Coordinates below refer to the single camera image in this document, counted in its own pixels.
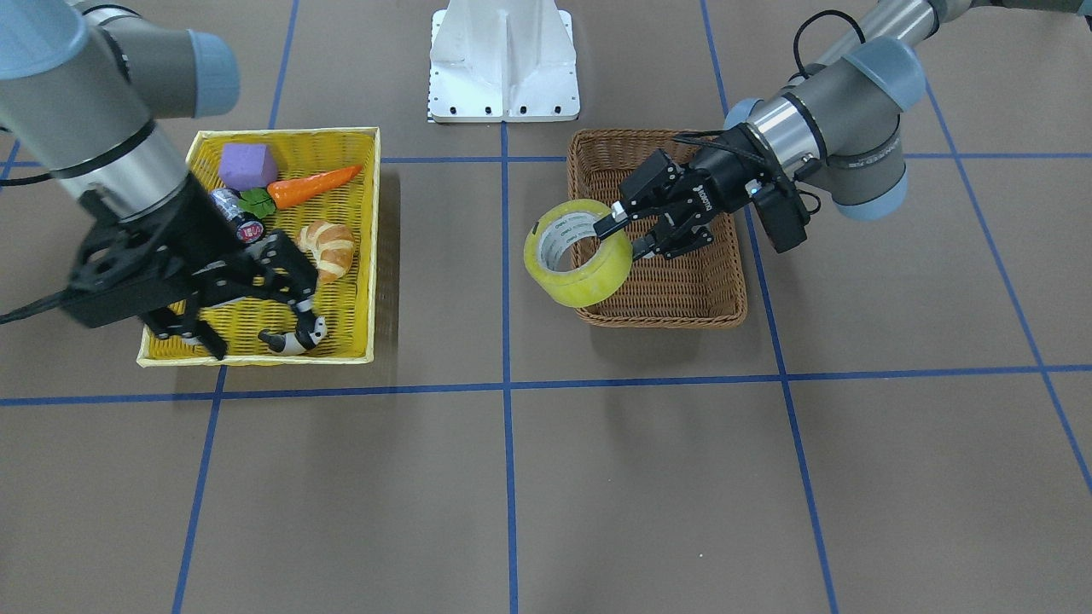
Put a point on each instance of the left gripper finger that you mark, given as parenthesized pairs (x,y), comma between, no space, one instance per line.
(658,183)
(676,232)

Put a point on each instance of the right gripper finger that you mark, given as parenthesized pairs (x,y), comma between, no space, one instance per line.
(165,323)
(283,274)

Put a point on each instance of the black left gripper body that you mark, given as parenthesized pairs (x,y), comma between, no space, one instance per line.
(723,175)

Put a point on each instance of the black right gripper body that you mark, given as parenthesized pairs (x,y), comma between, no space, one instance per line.
(194,236)

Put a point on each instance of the yellow clear tape roll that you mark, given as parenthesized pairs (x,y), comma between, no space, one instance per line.
(555,235)

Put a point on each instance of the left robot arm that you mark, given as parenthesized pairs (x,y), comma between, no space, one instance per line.
(835,127)

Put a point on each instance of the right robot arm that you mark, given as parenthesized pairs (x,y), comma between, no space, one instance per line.
(83,87)

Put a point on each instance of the brown wicker basket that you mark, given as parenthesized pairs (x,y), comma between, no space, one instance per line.
(705,289)

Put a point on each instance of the yellow woven basket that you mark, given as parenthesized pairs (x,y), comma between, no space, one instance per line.
(347,304)

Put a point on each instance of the blue crumpled can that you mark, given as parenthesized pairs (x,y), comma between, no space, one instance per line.
(247,227)

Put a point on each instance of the toy croissant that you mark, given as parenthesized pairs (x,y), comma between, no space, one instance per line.
(332,248)

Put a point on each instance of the toy carrot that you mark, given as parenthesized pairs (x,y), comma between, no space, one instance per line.
(285,194)

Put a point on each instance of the toy panda figure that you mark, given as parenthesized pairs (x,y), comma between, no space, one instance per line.
(297,342)

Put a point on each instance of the purple foam block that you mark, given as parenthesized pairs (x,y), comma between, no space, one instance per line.
(245,166)

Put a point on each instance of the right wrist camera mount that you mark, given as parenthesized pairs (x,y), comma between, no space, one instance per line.
(123,271)

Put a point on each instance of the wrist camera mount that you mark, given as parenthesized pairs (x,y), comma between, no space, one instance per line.
(123,271)
(781,211)

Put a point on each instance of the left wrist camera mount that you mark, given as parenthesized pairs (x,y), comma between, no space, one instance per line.
(781,211)

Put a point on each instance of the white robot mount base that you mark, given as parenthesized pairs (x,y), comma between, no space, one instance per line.
(502,61)

